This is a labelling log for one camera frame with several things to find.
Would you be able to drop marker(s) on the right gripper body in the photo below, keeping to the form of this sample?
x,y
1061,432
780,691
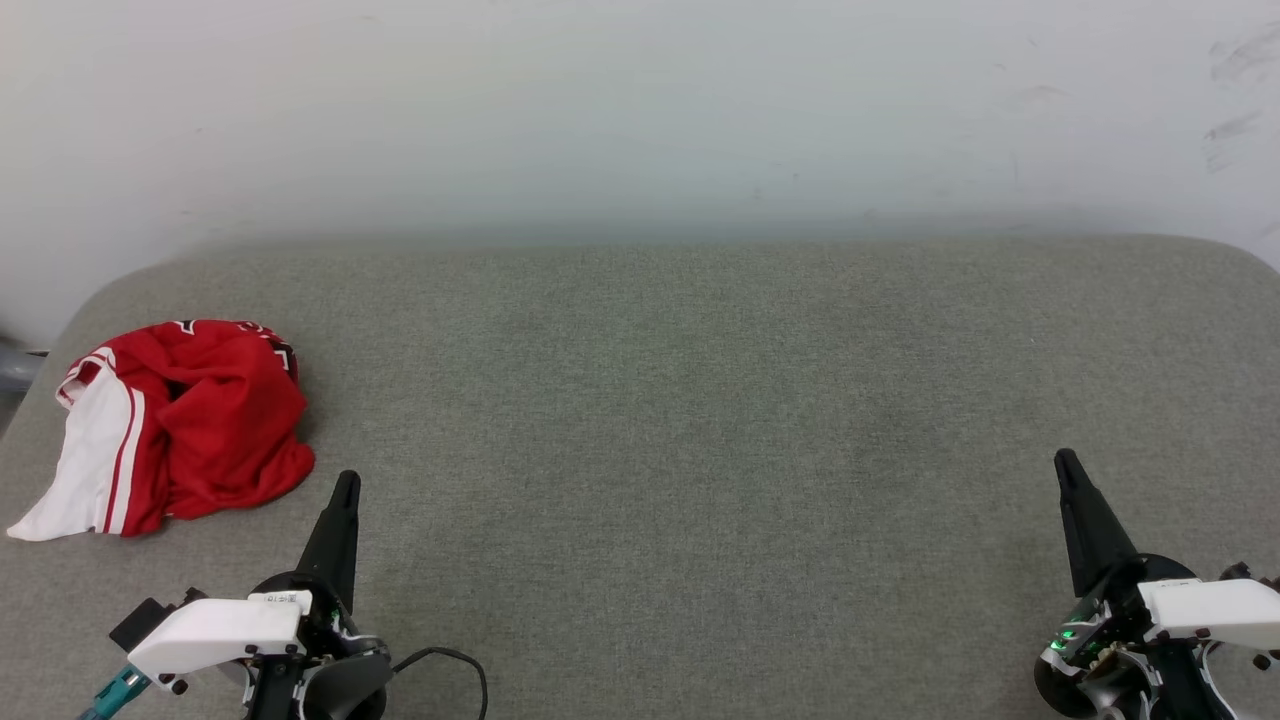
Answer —
x,y
1105,620

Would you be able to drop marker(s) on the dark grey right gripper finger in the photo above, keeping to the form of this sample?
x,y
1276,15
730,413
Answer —
x,y
1090,540

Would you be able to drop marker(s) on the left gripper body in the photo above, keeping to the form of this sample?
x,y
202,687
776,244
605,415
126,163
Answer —
x,y
335,625

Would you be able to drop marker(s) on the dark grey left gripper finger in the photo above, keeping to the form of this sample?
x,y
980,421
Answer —
x,y
335,545

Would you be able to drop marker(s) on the red and white jersey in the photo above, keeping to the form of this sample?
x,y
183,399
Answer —
x,y
230,430

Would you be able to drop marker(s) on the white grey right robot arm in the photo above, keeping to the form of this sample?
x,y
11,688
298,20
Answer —
x,y
1112,692

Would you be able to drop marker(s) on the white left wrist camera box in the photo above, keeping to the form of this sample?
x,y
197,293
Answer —
x,y
210,630

